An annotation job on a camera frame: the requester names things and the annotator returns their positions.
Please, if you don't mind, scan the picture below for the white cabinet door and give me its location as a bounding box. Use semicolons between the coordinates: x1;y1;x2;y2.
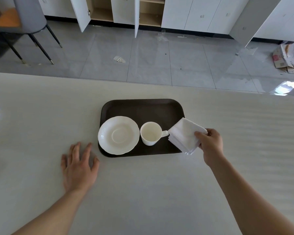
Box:
70;0;91;33
229;0;283;48
134;0;140;38

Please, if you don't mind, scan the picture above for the person's right hand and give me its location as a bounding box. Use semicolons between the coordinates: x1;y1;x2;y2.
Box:
195;128;224;167

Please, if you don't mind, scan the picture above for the stack of white napkins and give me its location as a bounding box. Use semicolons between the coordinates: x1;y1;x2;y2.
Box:
168;117;209;155

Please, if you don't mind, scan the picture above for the chair with orange seat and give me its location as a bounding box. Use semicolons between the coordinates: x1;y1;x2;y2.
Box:
0;8;21;28

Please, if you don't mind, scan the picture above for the white cabinet unit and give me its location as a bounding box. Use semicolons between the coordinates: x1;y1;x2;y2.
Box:
37;0;294;43

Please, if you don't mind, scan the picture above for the pile of flattened cardboard boxes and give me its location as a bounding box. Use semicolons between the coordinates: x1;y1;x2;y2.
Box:
272;41;294;75

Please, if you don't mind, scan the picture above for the dark brown serving tray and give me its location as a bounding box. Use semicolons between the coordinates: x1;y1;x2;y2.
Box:
98;99;187;158

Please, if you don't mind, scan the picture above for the grey chair with black legs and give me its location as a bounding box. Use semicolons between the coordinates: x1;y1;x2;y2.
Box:
0;0;63;65

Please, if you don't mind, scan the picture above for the person's left hand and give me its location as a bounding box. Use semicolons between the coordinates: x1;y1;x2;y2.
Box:
61;142;100;194

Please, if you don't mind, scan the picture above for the person's right forearm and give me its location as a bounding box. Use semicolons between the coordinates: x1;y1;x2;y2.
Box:
207;154;294;235

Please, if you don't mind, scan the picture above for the person's left forearm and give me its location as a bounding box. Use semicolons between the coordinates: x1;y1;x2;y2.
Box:
12;188;90;235

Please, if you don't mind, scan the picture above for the white scalloped saucer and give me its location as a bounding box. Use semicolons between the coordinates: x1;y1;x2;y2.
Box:
98;116;140;155

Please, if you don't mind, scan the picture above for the white ceramic cup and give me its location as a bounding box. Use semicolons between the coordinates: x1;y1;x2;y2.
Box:
140;121;169;146

